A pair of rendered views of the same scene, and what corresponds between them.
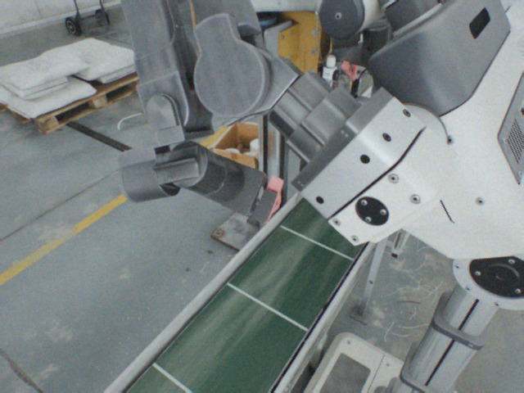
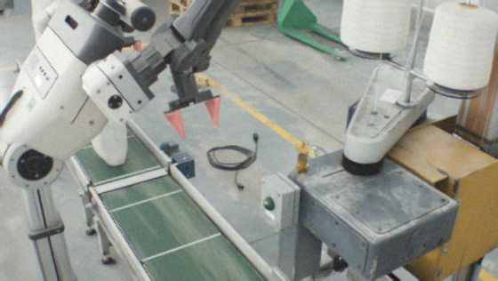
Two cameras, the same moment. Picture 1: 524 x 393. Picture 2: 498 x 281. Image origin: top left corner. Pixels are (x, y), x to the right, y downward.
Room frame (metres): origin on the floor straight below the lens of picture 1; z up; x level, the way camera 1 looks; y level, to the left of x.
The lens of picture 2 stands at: (1.57, -1.35, 1.92)
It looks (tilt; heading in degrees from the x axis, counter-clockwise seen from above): 27 degrees down; 110
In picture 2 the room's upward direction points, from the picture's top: 3 degrees clockwise
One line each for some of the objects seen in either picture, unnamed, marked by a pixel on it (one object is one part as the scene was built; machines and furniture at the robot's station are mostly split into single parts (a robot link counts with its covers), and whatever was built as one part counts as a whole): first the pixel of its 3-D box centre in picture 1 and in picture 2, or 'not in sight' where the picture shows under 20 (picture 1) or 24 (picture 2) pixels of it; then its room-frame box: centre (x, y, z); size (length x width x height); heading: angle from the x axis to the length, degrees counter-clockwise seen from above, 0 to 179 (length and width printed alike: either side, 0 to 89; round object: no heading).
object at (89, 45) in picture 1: (79, 52); not in sight; (3.94, 1.93, 0.32); 0.68 x 0.45 x 0.15; 146
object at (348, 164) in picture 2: not in sight; (362, 160); (1.38, -0.35, 1.35); 0.09 x 0.09 x 0.03
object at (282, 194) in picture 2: not in sight; (279, 200); (1.24, -0.48, 1.29); 0.08 x 0.05 x 0.09; 146
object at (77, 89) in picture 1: (52, 95); not in sight; (3.20, 1.93, 0.20); 0.67 x 0.44 x 0.15; 146
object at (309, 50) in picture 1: (295, 42); (450, 192); (1.58, -0.12, 1.18); 0.34 x 0.25 x 0.31; 56
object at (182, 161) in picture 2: not in sight; (172, 157); (0.04, 0.95, 0.35); 0.30 x 0.15 x 0.15; 146
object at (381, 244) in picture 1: (375, 264); not in sight; (1.08, -0.48, 0.39); 0.03 x 0.03 x 0.78; 56
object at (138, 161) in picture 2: not in sight; (77, 110); (-0.93, 1.23, 0.34); 2.21 x 0.39 x 0.09; 146
